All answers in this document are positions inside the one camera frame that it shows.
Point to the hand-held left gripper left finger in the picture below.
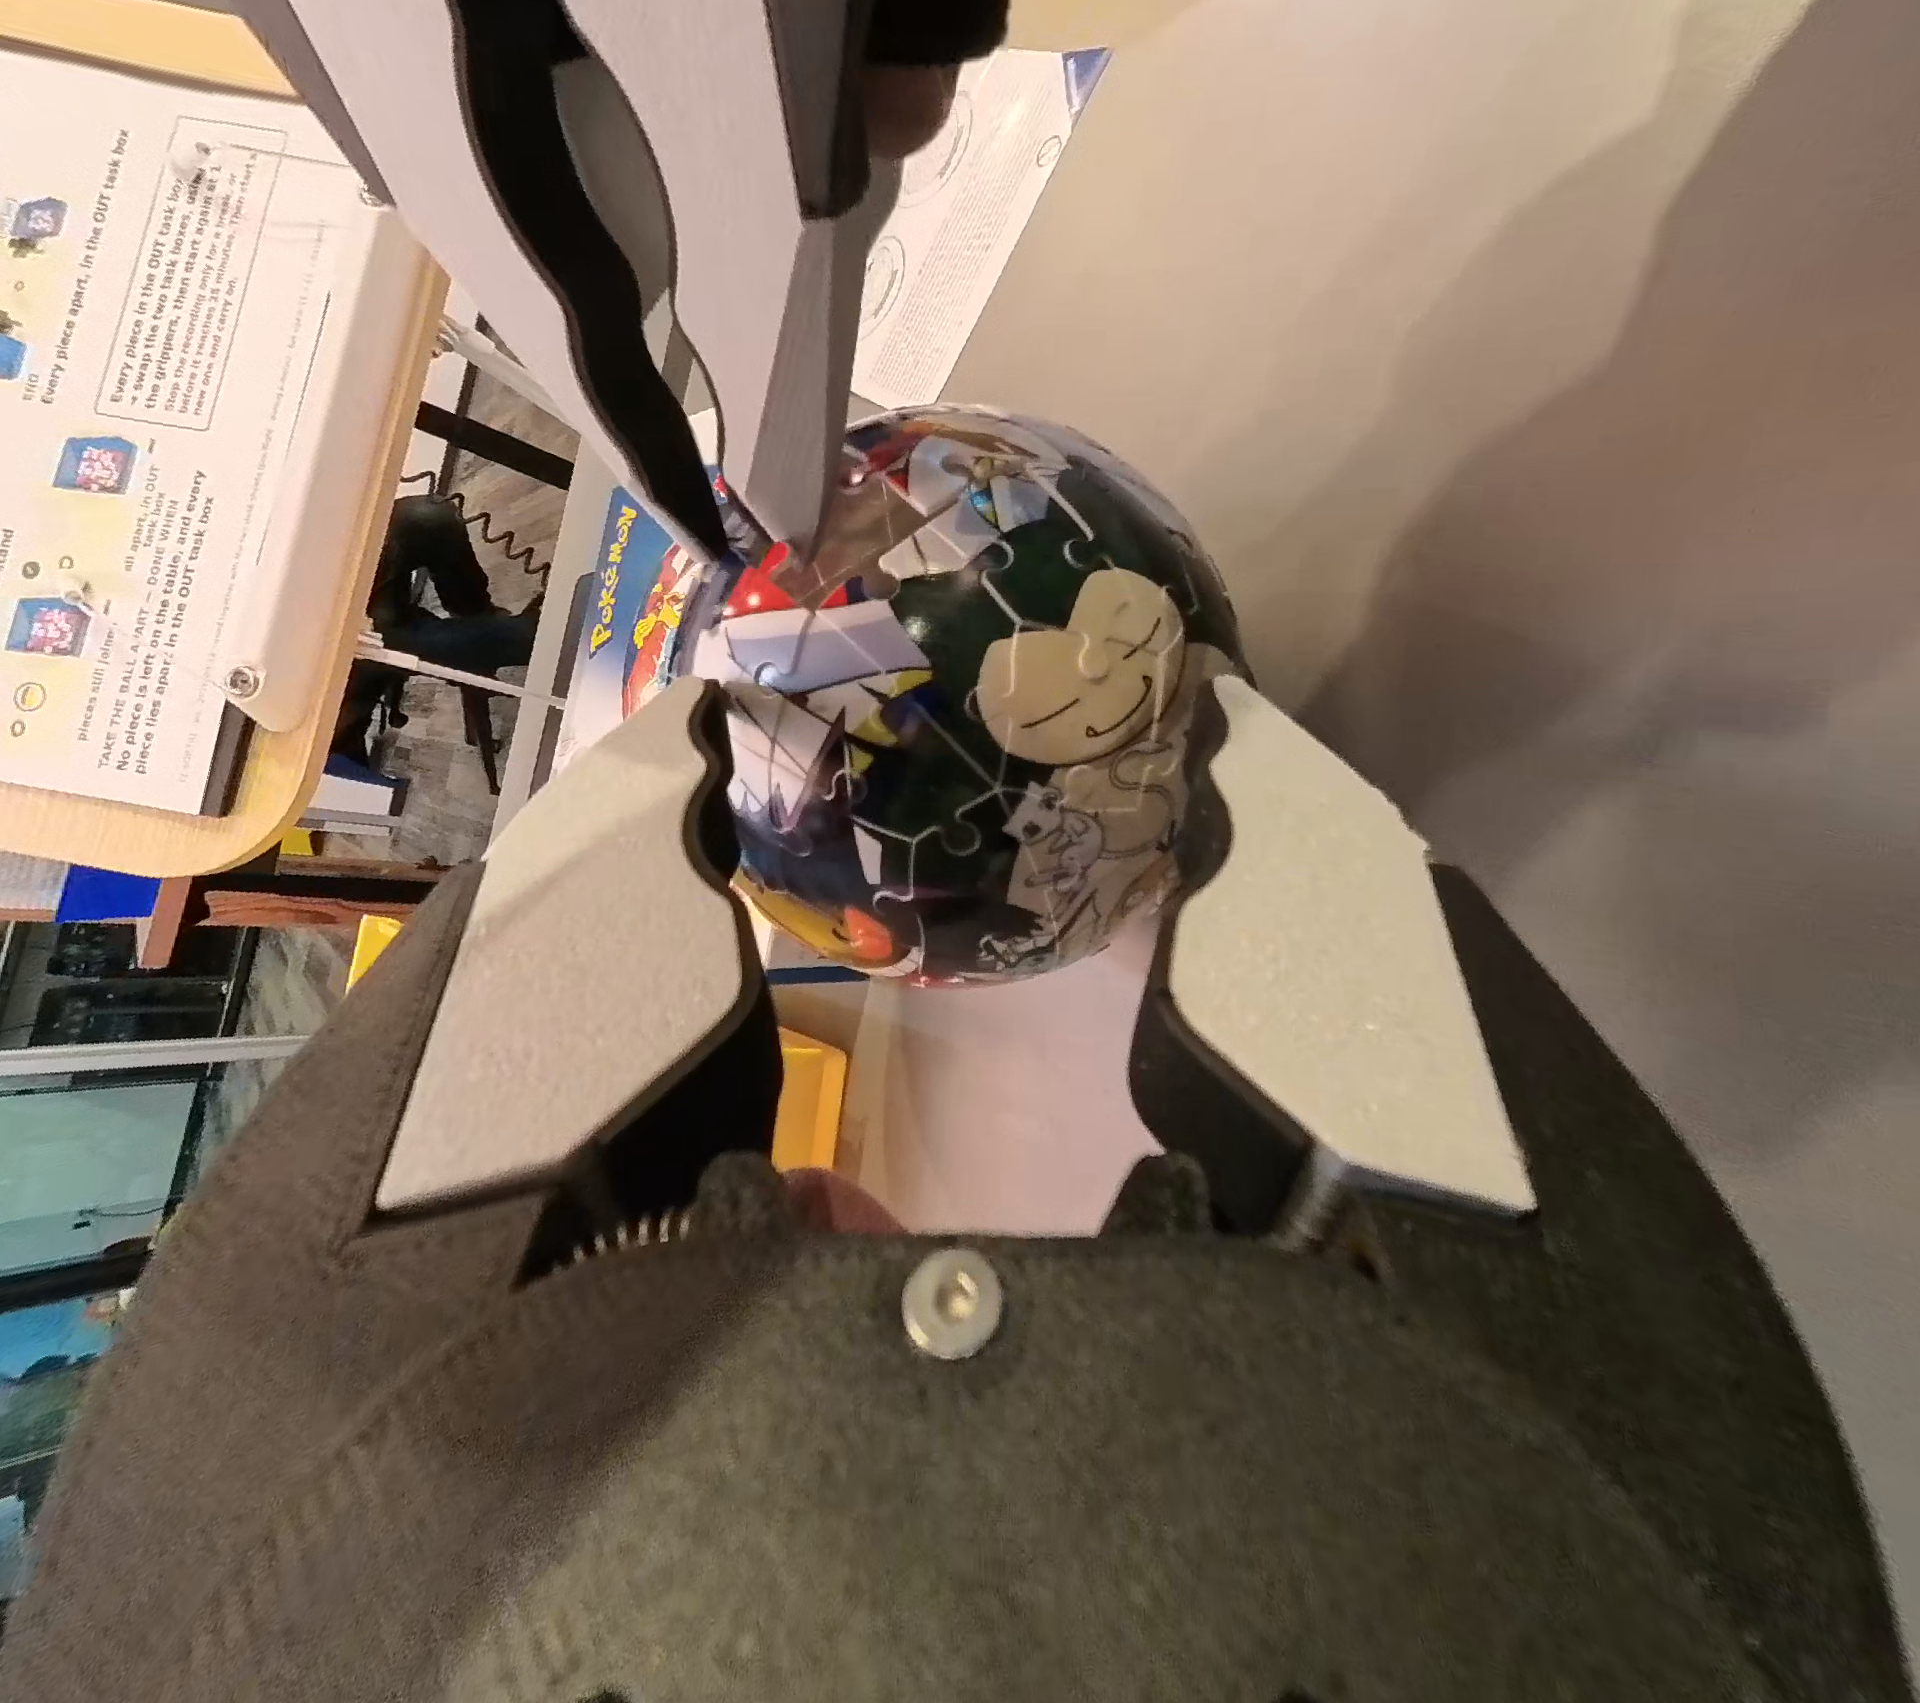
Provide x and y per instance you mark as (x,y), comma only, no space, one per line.
(572,982)

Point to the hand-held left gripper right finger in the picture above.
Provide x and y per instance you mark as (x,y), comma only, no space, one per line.
(1352,982)

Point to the colourful puzzle ball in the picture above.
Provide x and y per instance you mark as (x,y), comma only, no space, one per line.
(1050,683)

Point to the blue puzzle box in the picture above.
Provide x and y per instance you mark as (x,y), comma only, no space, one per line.
(616,578)

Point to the person's right hand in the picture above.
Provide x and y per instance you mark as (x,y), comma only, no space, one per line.
(908,108)

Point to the yellow plastic bin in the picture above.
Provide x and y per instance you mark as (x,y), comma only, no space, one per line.
(812,1102)

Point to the white instruction leaflet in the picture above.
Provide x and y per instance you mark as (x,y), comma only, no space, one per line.
(974,235)

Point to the pale wooden display board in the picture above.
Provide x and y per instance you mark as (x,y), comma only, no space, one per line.
(268,804)

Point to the printed instruction sheet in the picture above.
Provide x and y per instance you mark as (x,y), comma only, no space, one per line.
(150,384)

